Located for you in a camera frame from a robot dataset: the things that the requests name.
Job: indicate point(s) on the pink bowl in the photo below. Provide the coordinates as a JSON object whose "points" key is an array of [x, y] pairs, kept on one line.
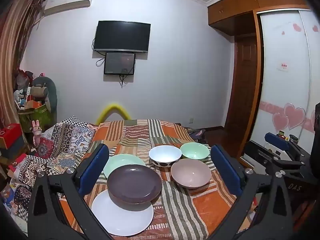
{"points": [[191, 173]]}

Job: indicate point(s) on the small black wall monitor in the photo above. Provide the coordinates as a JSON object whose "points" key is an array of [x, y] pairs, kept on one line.
{"points": [[120, 63]]}

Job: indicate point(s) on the grey plush toy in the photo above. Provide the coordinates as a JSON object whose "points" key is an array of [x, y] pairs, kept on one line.
{"points": [[51, 90]]}

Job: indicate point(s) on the red box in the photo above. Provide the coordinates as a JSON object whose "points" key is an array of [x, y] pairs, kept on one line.
{"points": [[10, 135]]}

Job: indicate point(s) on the wooden overhead cabinet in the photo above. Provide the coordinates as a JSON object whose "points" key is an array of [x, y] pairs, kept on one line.
{"points": [[237, 7]]}

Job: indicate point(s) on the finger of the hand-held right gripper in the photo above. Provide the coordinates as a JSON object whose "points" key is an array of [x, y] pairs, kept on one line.
{"points": [[275, 140], [260, 155]]}

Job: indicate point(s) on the striped brown curtain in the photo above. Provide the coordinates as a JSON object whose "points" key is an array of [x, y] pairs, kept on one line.
{"points": [[15, 42]]}

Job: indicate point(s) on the purple plate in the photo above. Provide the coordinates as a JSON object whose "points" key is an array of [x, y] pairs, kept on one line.
{"points": [[135, 183]]}

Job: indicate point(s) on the white plate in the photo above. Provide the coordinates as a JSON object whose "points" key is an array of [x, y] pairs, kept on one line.
{"points": [[120, 220]]}

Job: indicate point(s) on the dark bag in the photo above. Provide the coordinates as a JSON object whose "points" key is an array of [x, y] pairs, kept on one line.
{"points": [[197, 133]]}

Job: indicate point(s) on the pink bunny toy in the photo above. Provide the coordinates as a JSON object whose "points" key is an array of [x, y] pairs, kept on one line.
{"points": [[37, 130]]}

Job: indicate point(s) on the brown wooden door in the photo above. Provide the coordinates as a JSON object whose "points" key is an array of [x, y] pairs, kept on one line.
{"points": [[245, 80]]}

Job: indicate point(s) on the white wall socket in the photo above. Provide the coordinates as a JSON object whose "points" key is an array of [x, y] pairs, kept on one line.
{"points": [[190, 120]]}

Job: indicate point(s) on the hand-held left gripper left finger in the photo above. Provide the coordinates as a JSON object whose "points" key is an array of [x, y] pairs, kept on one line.
{"points": [[93, 170]]}

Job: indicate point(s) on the green cardboard box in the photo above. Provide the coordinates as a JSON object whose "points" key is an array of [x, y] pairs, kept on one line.
{"points": [[42, 116]]}

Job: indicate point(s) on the white air conditioner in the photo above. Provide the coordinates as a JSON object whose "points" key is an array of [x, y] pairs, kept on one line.
{"points": [[70, 1]]}

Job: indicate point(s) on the green plate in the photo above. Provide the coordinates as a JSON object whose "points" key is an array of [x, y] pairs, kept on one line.
{"points": [[120, 161]]}

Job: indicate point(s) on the green bowl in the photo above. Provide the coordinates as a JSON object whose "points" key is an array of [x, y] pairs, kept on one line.
{"points": [[195, 150]]}

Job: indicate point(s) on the orange striped blanket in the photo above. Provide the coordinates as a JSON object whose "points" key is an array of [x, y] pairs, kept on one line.
{"points": [[175, 212]]}

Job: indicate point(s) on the patchwork patterned blanket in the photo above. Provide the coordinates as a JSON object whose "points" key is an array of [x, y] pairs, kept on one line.
{"points": [[62, 140]]}

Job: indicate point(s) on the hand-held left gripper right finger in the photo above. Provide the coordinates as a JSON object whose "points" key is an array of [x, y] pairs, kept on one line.
{"points": [[225, 170]]}

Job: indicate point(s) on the black wall television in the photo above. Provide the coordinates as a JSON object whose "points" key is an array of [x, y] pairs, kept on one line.
{"points": [[122, 36]]}

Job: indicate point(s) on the yellow foam tube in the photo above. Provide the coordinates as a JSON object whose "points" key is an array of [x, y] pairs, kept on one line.
{"points": [[113, 105]]}

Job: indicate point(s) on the white dotted bowl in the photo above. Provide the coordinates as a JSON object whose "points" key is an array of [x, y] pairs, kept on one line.
{"points": [[163, 153]]}

